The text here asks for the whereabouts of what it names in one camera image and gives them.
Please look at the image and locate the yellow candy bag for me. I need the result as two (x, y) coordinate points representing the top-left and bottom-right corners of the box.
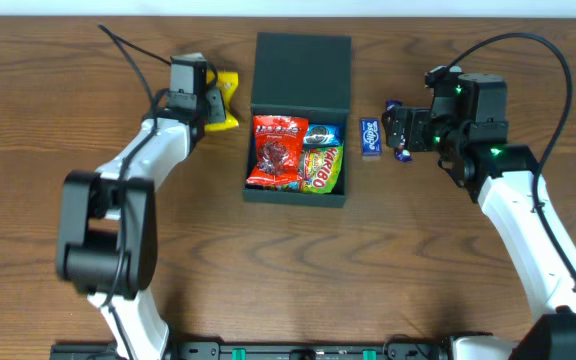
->
(204, 71), (239, 132)

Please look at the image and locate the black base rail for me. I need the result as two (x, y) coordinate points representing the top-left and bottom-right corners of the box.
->
(49, 336), (454, 360)

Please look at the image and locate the blue Eclipse mint box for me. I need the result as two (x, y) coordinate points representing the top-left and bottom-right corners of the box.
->
(360, 118), (382, 157)

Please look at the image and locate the dark green hinged box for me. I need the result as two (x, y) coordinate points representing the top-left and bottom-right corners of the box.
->
(242, 32), (352, 208)

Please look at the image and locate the blue Oreo cookie pack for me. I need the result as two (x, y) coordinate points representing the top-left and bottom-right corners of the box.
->
(303, 124), (343, 147)

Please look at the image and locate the Dairy Milk chocolate bar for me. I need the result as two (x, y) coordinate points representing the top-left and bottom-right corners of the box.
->
(381, 100), (412, 163)

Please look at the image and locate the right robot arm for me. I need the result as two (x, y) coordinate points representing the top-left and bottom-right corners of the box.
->
(382, 67), (576, 359)

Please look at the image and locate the red candy bag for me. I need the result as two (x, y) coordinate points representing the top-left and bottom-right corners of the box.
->
(246, 115), (309, 186)

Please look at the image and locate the green Haribo gummy bag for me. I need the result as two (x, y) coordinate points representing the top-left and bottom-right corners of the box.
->
(276, 146), (344, 194)

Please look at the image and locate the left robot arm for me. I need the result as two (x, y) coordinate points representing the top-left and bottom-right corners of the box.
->
(50, 53), (225, 359)

